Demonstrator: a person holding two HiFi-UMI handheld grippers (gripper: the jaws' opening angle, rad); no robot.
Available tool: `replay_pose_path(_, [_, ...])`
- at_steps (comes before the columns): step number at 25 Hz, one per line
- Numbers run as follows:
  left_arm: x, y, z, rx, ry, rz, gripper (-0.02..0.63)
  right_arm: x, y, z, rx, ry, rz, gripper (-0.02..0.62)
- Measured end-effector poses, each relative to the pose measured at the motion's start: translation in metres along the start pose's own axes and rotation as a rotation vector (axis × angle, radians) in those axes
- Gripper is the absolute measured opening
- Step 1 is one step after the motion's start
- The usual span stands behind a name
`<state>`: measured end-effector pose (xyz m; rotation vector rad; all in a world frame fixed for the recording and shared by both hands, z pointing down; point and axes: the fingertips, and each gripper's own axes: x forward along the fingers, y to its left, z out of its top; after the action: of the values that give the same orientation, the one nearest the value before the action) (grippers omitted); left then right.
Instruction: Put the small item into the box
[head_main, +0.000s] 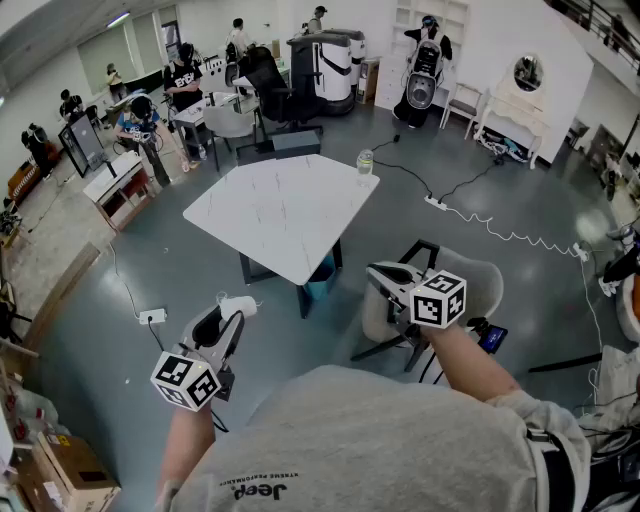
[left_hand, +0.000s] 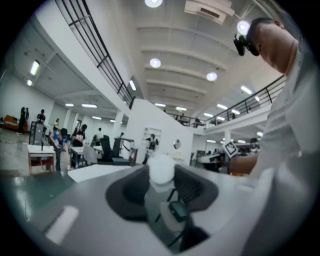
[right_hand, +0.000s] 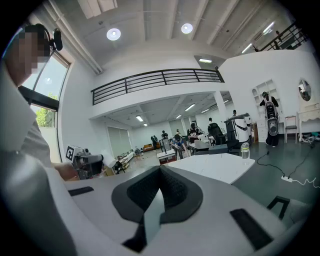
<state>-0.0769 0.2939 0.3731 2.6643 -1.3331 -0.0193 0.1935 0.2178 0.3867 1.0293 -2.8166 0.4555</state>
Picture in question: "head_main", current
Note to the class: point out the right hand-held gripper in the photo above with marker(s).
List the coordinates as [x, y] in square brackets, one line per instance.
[437, 300]

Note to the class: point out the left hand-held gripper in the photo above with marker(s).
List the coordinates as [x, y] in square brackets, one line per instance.
[182, 377]

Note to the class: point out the person's left forearm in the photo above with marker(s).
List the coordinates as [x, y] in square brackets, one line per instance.
[187, 440]

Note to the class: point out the person's right forearm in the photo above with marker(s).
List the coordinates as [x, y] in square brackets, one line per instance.
[465, 360]

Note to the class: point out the brown cardboard box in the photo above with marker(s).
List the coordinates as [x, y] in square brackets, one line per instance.
[75, 470]

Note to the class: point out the tall cardboard box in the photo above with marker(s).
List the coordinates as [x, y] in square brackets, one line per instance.
[369, 80]

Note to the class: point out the white power strip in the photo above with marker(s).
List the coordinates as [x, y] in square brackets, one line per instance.
[435, 203]
[152, 316]

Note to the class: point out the teal waste bin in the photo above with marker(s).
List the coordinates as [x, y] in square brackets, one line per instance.
[320, 282]

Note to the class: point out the small black screen device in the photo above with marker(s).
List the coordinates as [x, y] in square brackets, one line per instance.
[492, 337]

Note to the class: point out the clear water bottle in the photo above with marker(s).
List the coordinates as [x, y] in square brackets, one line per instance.
[365, 167]
[202, 152]

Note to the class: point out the white marble table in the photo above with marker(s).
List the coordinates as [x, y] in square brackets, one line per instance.
[280, 215]

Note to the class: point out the person's grey shirt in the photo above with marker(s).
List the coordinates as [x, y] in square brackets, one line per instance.
[360, 440]

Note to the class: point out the wooden board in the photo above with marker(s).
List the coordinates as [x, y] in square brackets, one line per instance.
[60, 295]

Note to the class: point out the white and wood side cabinet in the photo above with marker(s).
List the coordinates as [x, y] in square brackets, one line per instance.
[112, 182]

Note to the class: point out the blue and white bag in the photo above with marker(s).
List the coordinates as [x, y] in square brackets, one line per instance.
[505, 147]

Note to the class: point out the black metal bar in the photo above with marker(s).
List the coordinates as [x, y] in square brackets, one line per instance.
[565, 362]

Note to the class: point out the white wooden chair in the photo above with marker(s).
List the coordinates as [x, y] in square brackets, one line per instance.
[462, 106]

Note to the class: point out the white power adapter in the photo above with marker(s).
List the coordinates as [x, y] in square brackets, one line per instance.
[581, 252]

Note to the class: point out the white shell chair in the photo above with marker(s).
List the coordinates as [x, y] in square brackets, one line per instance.
[225, 122]

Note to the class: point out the white shelf unit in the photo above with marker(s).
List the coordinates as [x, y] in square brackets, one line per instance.
[395, 75]

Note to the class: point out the white desk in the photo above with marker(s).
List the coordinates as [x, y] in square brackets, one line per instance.
[195, 117]

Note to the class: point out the white and black backpack device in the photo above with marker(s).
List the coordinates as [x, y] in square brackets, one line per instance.
[424, 75]

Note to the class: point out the white vanity dresser with mirror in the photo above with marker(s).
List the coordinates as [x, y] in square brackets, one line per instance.
[515, 112]

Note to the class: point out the white and black robot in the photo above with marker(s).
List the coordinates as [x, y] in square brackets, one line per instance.
[325, 70]
[358, 55]

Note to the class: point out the black framed screen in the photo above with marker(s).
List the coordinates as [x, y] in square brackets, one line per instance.
[82, 142]

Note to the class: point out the black office chair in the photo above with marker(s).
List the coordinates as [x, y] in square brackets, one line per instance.
[265, 80]

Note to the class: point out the orange sofa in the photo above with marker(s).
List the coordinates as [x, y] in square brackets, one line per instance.
[22, 182]

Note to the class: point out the white cloth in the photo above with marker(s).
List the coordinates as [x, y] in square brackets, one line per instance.
[617, 380]

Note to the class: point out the ceiling tube light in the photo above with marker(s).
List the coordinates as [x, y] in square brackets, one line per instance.
[117, 19]

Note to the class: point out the black metal railing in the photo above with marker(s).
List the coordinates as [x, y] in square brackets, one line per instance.
[591, 10]

